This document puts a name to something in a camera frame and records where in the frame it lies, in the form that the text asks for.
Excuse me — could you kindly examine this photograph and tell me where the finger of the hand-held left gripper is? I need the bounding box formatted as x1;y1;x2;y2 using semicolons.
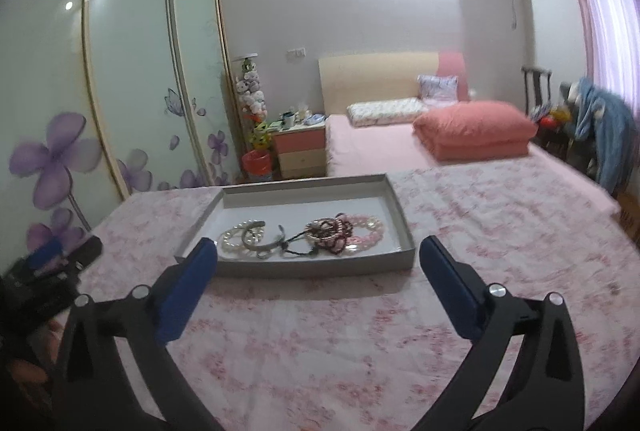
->
20;238;66;277
60;236;104;273

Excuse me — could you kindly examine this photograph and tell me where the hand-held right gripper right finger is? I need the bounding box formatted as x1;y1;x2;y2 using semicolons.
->
415;236;586;431

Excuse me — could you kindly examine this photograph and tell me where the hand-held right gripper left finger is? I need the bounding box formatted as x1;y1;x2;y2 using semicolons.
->
50;238;226;431

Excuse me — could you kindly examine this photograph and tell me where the wide silver cuff bangle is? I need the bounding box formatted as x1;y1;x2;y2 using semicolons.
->
243;223;287;260

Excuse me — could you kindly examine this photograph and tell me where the black cord bracelet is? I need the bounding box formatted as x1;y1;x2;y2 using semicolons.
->
276;230;322;258

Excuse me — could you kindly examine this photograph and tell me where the dark red bead necklace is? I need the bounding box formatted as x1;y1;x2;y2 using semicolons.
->
304;212;357;258

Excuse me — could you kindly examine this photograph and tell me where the grey cardboard tray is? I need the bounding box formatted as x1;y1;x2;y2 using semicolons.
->
174;174;416;281

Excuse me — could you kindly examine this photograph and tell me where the person's left hand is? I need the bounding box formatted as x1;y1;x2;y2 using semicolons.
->
7;318;64;385

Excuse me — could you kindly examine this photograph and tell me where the floral pink bedsheet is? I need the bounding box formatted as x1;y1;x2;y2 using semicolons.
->
50;155;640;431

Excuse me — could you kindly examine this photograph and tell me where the red waste bin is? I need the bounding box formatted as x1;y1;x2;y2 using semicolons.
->
242;149;275;185

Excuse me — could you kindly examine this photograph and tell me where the folded pink quilt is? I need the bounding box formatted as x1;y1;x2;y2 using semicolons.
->
412;100;540;162

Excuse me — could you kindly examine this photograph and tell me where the pink bed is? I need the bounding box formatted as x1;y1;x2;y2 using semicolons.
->
324;113;622;214

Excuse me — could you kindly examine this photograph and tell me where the floral sliding door wardrobe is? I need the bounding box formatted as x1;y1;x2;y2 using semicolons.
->
0;0;237;264

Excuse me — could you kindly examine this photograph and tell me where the pink and beige nightstand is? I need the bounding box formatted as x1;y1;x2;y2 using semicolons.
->
272;121;329;180

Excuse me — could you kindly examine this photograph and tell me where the white textured pillow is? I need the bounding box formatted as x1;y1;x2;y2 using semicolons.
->
346;96;426;128

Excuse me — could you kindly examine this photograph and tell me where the colourful clutter pile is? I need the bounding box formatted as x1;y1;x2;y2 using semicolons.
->
532;105;572;130

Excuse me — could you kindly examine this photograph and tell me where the patterned small pillow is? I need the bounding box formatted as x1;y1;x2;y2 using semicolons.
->
417;73;459;105

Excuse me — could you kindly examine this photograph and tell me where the plush toy tower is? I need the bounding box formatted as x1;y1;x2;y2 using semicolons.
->
234;53;271;150

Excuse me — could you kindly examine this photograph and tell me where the nightstand clutter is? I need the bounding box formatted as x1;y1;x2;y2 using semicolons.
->
269;103;329;130

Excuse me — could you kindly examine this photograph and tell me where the dark wooden chair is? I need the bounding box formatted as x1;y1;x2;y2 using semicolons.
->
520;64;571;153

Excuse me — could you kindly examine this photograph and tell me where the blue clothing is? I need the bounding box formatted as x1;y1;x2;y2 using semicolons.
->
569;76;634;195

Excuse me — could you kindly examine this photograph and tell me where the beige and pink headboard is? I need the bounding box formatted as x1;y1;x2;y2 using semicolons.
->
318;50;471;116

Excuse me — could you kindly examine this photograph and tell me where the pink curtain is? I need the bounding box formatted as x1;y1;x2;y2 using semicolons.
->
554;0;640;124

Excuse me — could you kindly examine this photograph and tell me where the white pearl bracelet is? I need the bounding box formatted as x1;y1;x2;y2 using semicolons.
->
218;220;267;258

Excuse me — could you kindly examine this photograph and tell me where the pink crystal bracelet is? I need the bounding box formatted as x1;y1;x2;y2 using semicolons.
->
344;213;385;253

